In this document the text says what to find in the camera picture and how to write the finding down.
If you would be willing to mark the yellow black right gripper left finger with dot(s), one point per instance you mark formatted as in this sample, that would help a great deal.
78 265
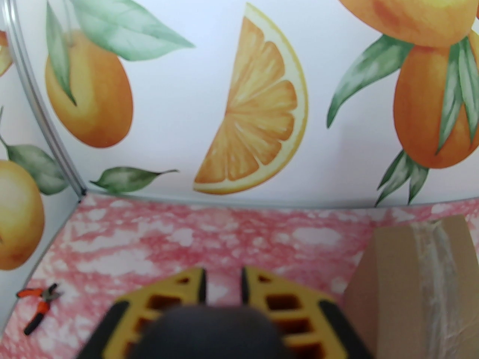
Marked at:
164 294

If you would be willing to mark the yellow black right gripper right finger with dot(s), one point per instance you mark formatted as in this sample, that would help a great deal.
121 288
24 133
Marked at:
284 301

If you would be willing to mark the taped brown cardboard box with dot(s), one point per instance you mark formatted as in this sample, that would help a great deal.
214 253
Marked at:
404 294

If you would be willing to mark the aluminium corner post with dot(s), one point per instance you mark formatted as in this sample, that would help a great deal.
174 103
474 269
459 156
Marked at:
36 99

